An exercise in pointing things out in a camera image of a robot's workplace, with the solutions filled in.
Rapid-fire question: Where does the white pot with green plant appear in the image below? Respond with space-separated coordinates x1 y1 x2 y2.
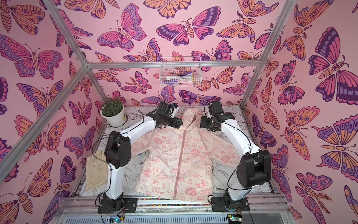
100 97 127 127

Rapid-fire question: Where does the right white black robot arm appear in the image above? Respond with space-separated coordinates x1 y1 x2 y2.
200 100 271 211

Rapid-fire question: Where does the white wire wall basket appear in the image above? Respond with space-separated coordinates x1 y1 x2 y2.
158 56 202 88

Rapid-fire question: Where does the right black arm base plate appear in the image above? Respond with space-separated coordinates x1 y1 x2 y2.
208 196 250 212

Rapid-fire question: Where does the pink printed hooded jacket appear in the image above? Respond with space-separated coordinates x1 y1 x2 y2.
131 107 240 202

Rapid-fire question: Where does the beige work glove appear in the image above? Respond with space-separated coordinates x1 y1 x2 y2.
85 150 109 191

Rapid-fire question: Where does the aluminium front rail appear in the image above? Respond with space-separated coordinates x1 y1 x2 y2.
56 194 289 217

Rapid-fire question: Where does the green circuit board left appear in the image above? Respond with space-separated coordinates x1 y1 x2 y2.
108 217 124 224

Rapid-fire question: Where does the green circuit board right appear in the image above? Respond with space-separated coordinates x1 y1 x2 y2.
227 214 243 224

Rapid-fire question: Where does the green circuit board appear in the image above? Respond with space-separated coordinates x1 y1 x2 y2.
108 217 124 224
227 214 243 224

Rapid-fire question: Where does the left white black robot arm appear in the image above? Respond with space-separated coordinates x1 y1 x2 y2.
98 101 183 213

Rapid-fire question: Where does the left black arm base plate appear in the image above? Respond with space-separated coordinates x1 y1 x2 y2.
98 197 138 214

